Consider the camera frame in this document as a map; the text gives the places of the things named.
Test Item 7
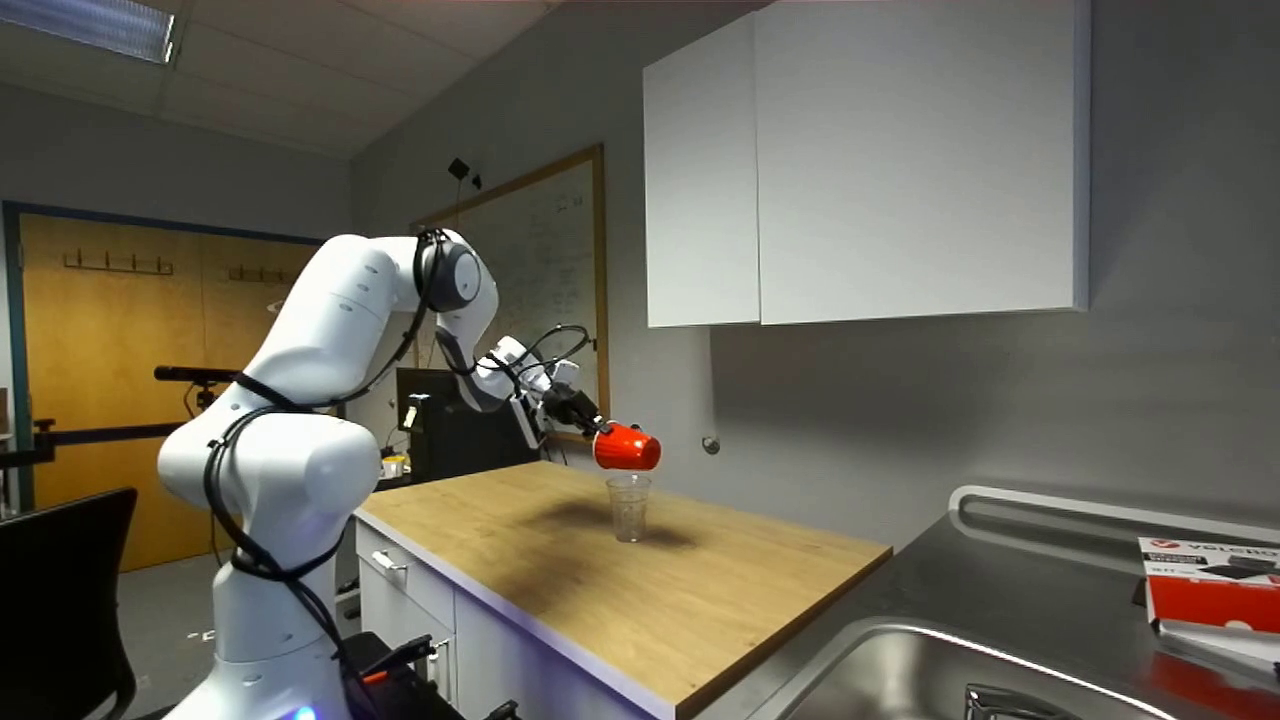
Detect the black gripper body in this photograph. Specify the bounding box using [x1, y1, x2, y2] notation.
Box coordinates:
[534, 377, 610, 440]

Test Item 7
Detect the red plastic cup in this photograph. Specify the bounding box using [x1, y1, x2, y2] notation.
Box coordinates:
[589, 421, 666, 475]

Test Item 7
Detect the clear plastic cup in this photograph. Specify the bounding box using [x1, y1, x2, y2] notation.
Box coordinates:
[604, 468, 655, 548]

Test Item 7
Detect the black computer monitor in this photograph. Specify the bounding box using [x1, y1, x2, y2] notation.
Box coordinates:
[391, 363, 545, 488]

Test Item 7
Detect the wood framed whiteboard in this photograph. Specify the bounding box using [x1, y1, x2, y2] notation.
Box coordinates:
[409, 141, 613, 421]

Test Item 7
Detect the white base cabinet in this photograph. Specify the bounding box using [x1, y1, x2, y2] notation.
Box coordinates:
[347, 518, 678, 720]

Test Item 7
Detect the white cabinet door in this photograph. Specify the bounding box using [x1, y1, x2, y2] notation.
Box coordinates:
[753, 0, 1092, 328]
[641, 11, 763, 334]

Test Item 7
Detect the black and red control box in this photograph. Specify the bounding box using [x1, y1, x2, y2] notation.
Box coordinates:
[337, 633, 465, 720]

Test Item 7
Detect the black stand boom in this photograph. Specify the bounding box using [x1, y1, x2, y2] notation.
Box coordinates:
[147, 360, 249, 394]

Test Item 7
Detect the stainless steel sink counter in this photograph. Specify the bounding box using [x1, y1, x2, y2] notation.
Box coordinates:
[694, 511, 1280, 720]

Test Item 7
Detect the stainless steel sink basin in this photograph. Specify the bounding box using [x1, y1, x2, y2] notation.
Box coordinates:
[753, 611, 1176, 720]

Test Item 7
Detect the orange wooden double door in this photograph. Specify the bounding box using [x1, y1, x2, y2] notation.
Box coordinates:
[0, 202, 328, 577]

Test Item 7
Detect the black office chair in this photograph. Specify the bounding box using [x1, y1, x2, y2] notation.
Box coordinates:
[0, 483, 143, 720]

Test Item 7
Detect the ceiling light panel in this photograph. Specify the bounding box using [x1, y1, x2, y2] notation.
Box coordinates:
[0, 0, 180, 69]

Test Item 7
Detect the red and white box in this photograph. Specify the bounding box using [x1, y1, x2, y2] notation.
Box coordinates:
[1135, 532, 1280, 671]

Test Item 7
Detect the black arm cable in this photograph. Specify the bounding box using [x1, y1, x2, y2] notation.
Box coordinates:
[197, 224, 602, 661]

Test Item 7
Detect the white wall cabinet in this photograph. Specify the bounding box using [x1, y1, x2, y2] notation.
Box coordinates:
[641, 0, 1092, 334]

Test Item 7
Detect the white tubular counter rail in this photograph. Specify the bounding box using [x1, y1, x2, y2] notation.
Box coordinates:
[945, 479, 1280, 552]

